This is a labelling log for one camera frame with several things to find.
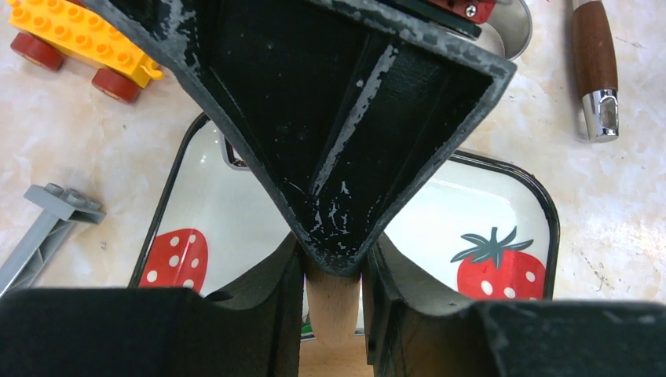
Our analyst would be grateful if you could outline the wooden rolling pin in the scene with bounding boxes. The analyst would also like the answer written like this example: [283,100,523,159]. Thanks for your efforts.
[298,261,372,376]

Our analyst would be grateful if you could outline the round metal cutter ring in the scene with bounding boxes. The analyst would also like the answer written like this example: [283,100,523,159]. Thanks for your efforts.
[452,0,534,62]

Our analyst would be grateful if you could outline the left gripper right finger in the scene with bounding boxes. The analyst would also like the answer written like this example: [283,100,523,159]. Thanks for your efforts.
[362,236,665,376]

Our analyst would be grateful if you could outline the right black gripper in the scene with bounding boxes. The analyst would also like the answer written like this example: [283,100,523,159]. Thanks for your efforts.
[87,0,517,276]

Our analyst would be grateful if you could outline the grey toy bolt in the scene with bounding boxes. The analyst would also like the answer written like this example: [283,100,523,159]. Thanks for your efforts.
[1,183,106,295]

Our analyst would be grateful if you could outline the green dough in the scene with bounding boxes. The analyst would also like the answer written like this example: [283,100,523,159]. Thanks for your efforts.
[301,319,315,342]

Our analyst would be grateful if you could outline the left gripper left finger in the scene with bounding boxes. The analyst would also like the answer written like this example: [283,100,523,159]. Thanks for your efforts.
[1,235,303,376]

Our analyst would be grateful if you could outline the white strawberry tray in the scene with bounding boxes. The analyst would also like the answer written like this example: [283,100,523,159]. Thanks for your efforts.
[130,115,560,300]

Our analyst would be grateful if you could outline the yellow toy car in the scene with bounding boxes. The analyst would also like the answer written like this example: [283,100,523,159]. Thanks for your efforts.
[8,0,164,104]

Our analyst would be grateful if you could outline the wooden handled scraper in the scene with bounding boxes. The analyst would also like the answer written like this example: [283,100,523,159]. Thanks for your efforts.
[572,1,620,143]

